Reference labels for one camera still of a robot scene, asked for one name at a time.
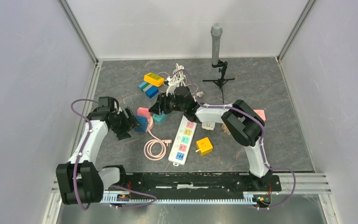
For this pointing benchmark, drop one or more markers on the pink flat plug adapter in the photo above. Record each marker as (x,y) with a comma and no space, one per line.
(144,112)

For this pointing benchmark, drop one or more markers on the blue white cube adapter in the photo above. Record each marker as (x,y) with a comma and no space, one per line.
(142,124)

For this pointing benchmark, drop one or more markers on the grey slotted cable duct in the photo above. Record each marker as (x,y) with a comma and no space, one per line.
(299,183)

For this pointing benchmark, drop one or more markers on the grey microphone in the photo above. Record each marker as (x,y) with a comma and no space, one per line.
(216,33)

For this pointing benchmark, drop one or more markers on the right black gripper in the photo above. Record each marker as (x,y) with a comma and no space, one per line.
(161,105)

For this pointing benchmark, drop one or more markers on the white multicolour power strip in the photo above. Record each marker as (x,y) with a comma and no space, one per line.
(182,142)

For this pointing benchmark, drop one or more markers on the yellow cube socket adapter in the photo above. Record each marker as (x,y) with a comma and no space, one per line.
(204,146)

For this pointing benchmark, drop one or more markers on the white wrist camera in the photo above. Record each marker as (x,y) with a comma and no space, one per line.
(107,104)
(171,86)

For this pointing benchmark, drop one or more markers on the beige cube socket adapter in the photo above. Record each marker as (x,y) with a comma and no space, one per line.
(225,129)

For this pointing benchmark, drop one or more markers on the pink cube socket adapter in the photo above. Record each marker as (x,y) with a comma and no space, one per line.
(261,114)

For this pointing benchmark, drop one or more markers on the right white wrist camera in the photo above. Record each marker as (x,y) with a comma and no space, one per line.
(171,86)

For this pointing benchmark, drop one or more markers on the yellow rectangular power strip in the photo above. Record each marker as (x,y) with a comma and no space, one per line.
(154,79)

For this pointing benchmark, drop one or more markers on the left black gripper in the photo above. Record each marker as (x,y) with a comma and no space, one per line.
(129,123)

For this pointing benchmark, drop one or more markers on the white plug adapter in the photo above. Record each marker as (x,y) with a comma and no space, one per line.
(208,126)

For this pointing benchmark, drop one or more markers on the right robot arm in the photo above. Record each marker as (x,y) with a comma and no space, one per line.
(245,125)

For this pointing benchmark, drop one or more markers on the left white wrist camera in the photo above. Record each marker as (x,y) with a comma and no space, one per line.
(107,104)

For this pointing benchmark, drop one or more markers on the blue green power strip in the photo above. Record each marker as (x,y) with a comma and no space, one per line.
(149,89)

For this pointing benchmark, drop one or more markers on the pink round socket reel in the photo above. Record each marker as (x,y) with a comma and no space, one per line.
(150,123)

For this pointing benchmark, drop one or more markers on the teal power strip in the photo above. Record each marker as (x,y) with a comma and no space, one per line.
(159,118)

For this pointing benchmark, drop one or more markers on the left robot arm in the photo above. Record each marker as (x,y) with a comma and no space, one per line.
(78,179)

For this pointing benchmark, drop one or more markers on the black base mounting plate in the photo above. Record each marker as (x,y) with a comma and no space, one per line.
(196,185)

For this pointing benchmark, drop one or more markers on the black microphone tripod stand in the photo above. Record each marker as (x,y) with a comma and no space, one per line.
(220,82)

